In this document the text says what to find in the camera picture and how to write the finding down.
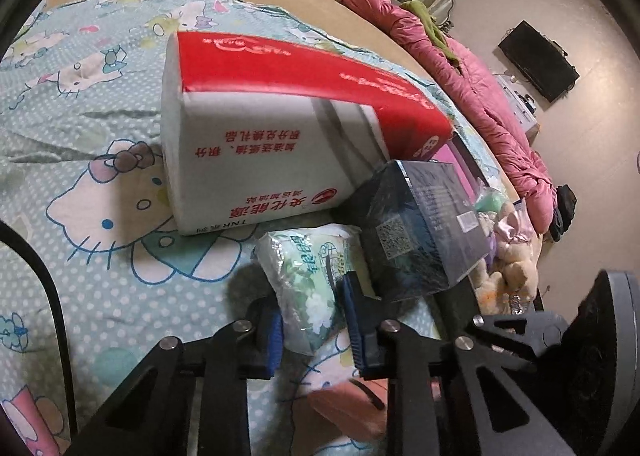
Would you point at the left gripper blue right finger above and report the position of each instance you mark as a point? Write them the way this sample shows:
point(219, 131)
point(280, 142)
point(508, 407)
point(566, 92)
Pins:
point(363, 315)

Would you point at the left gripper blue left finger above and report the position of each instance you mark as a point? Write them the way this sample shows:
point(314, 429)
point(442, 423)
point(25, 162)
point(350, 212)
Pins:
point(271, 340)

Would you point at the green floral tissue pack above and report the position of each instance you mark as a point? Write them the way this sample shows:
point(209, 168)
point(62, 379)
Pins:
point(303, 267)

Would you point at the pink towel packet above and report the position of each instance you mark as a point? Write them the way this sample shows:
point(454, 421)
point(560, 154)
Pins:
point(356, 407)

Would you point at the pink cream plush doll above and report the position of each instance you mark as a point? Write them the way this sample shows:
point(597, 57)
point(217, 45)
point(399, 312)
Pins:
point(508, 282)

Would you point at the green round soft item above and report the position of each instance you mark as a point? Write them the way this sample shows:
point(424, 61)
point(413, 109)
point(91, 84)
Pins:
point(490, 200)

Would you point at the dark blue small box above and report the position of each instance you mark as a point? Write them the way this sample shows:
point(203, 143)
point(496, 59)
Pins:
point(419, 231)

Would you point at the pink Chinese workbook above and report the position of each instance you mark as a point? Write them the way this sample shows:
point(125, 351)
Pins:
point(449, 154)

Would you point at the purple shallow tray box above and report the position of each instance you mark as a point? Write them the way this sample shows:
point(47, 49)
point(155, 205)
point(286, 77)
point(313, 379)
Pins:
point(471, 185)

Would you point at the red white tissue box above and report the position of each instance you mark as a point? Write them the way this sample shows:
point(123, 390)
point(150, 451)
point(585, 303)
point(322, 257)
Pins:
point(254, 129)

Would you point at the black bag by bed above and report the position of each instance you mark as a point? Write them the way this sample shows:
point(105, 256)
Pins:
point(563, 212)

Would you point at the pink quilted duvet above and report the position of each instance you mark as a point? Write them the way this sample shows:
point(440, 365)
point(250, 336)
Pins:
point(477, 95)

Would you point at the Hello Kitty teal cloth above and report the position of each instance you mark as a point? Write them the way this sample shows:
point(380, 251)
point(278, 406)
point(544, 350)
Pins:
point(83, 181)

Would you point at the white drawer cabinet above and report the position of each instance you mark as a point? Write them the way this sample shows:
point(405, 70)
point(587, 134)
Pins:
point(522, 104)

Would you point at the green garment on duvet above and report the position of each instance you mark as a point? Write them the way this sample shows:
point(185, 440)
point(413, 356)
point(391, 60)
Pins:
point(432, 31)

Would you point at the cluttered side desk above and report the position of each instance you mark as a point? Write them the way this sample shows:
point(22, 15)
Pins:
point(440, 11)

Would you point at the black wall television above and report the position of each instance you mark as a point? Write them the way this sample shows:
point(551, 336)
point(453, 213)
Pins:
point(541, 60)

